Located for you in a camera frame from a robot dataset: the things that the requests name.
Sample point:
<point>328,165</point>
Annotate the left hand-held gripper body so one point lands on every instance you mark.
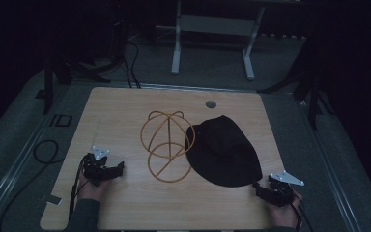
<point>97,167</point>

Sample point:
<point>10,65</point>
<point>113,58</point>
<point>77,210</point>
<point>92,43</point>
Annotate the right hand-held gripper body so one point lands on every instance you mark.
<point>281,188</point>

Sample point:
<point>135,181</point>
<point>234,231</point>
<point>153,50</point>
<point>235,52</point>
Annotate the black brimmed hat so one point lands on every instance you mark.
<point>223,151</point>

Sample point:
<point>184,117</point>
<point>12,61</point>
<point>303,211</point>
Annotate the person's left hand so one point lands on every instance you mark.
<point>91,190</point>

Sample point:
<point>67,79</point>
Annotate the person's right hand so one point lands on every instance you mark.
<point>285,214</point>

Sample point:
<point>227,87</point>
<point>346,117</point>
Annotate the black tripod stand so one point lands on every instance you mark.
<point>61,69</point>
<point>309,87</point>

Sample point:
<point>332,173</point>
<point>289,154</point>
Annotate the white metal table frame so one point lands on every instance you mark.
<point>212,25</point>

